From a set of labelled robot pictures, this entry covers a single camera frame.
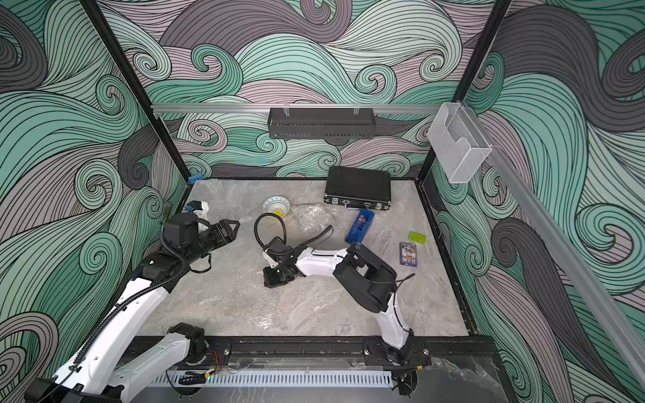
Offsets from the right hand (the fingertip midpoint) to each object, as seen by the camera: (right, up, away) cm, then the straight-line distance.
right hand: (263, 287), depth 86 cm
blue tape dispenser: (+36, +20, +11) cm, 42 cm away
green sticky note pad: (+60, +15, +14) cm, 64 cm away
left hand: (-7, +24, -11) cm, 27 cm away
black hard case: (+38, +36, +27) cm, 58 cm away
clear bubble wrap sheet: (+9, +27, +17) cm, 33 cm away
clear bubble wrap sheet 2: (+12, -6, -4) cm, 14 cm away
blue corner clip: (-43, +41, +36) cm, 69 cm away
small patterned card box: (+53, +10, +7) cm, 55 cm away
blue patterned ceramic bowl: (+18, +24, +10) cm, 31 cm away
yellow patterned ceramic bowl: (+2, +28, +21) cm, 35 cm away
